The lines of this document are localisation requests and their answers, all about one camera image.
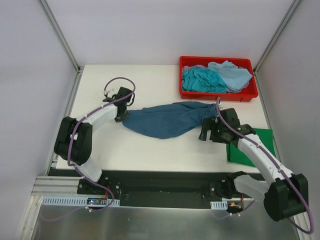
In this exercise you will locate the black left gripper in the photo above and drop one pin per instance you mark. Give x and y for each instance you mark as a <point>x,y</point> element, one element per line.
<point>122,113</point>

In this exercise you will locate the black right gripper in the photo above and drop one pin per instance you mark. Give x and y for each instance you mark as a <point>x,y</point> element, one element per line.
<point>208,128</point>

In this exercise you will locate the dark blue t shirt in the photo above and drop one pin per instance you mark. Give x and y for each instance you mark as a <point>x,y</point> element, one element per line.
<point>169,120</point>

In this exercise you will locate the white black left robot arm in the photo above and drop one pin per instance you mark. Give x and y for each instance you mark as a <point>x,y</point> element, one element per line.
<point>75,135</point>

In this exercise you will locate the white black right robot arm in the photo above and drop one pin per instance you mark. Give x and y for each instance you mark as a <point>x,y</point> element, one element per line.
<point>283,193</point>

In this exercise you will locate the folded green t shirt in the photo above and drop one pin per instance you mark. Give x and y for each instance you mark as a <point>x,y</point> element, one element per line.
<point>235,156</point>

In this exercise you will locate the teal crumpled t shirt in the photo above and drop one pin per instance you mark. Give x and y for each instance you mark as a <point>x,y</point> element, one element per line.
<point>202,80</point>

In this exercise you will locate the red plastic bin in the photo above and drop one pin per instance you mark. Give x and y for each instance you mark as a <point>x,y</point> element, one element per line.
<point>246,95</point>

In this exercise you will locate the light blue crumpled t shirt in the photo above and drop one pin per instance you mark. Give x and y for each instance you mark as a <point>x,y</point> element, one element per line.
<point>236,78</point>

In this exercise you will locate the lavender crumpled t shirt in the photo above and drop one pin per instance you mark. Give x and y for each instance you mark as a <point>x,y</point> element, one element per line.
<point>198,66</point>

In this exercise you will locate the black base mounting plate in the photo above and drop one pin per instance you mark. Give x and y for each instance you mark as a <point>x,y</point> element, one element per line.
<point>159,189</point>

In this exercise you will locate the right slotted cable duct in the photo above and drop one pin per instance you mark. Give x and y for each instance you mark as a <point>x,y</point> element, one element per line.
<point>219,205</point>

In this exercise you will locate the slotted cable duct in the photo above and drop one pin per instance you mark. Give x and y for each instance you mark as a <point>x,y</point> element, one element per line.
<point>79,201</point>
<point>219,205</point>

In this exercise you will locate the left slotted cable duct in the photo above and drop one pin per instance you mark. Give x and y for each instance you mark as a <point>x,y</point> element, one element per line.
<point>79,201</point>

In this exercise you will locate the horizontal aluminium rail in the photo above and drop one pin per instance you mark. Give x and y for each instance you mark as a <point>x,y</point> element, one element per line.
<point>55,186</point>

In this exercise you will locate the left aluminium frame post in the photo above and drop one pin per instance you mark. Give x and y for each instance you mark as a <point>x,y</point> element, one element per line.
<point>59,34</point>

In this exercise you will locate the aluminium frame post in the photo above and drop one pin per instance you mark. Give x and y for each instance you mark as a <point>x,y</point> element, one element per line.
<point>295,4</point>
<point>59,34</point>

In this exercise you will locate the right aluminium frame post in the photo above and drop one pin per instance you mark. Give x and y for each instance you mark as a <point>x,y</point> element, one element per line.
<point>295,4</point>

